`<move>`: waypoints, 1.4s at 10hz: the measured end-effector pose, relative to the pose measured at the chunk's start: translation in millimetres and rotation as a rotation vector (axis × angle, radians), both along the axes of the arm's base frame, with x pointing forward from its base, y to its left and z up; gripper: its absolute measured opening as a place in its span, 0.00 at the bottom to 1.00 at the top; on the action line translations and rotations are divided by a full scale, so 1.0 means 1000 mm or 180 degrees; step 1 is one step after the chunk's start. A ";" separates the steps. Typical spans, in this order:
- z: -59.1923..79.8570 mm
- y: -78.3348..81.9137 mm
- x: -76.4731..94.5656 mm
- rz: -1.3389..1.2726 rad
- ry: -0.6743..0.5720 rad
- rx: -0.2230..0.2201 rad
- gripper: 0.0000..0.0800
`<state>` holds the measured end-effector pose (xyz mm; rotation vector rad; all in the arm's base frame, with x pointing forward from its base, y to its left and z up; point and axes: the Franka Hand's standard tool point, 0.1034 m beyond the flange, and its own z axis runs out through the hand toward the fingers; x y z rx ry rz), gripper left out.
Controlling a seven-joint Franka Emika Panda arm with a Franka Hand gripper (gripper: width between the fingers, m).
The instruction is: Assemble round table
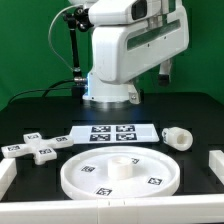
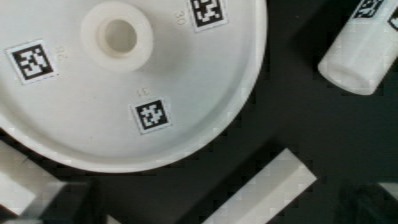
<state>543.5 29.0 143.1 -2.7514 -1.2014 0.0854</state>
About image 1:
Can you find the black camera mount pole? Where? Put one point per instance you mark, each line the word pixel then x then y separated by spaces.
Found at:
pixel 77 20

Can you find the white front fence rail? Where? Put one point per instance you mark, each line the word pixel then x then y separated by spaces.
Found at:
pixel 193 209

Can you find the white left fence rail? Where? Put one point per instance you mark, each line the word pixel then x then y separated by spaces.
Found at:
pixel 8 172

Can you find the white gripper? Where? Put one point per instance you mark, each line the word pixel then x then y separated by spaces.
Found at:
pixel 120 53

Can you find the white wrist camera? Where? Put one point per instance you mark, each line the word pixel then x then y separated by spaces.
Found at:
pixel 118 12

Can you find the white marker plate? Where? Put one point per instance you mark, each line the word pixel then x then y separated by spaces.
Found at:
pixel 125 133

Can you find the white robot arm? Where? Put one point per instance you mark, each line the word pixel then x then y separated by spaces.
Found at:
pixel 101 93

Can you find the white round table top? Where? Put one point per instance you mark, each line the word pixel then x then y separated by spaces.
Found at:
pixel 118 172

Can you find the white cross-shaped table base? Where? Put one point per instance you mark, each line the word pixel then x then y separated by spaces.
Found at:
pixel 43 150

